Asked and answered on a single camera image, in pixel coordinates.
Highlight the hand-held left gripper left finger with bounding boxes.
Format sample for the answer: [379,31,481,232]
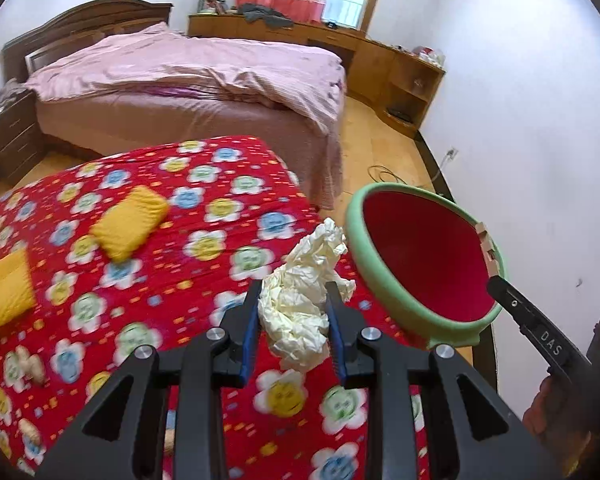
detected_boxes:
[32,279,264,480]

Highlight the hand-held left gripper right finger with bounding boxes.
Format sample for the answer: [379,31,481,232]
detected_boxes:
[324,281,563,480]

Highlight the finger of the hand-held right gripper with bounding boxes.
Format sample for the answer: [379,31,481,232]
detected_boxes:
[486,275,542,334]

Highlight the small wooden block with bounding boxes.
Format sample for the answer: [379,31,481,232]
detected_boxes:
[475,222,505,278]

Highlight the cream paper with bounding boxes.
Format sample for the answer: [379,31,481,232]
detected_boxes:
[257,217,357,372]

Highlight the green basin with red inside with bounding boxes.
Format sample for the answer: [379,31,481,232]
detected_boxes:
[345,182,507,350]

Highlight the person's right hand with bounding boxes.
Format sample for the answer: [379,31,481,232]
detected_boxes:
[522,374,599,461]

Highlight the red floral printed blanket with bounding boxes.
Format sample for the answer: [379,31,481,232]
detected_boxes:
[0,135,431,480]

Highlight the yellow sponge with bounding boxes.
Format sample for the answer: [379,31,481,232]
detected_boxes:
[90,185,170,263]
[0,249,37,332]

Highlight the clear plastic bag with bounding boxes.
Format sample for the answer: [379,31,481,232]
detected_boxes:
[412,46,446,66]

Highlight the pink duvet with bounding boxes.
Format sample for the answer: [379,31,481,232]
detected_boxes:
[25,22,347,133]

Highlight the long wooden desk cabinet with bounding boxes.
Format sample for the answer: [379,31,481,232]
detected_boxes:
[187,12,447,140]

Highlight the dark wooden nightstand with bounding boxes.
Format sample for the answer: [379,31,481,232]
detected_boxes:
[0,87,46,186]

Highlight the grey clothes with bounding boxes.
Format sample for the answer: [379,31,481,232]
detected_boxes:
[240,3,295,30]

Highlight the dark wooden headboard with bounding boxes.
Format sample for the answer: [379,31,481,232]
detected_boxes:
[2,0,174,83]

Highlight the cable on floor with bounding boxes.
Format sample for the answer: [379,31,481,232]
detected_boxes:
[367,165,406,186]

